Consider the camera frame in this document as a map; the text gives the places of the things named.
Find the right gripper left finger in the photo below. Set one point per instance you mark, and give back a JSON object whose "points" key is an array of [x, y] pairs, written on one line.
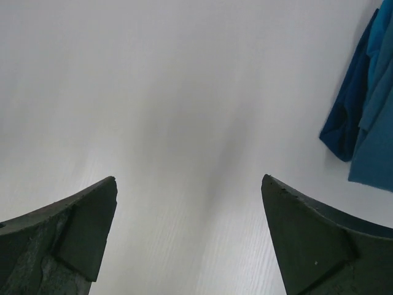
{"points": [[59, 248]]}

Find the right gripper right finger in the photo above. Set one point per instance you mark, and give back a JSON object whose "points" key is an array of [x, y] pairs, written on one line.
{"points": [[322, 250]]}

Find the dark blue t shirt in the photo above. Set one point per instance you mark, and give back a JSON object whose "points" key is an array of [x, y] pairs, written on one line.
{"points": [[372, 160]]}

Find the folded bright blue t shirt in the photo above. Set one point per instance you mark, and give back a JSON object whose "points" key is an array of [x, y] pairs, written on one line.
{"points": [[341, 127]]}

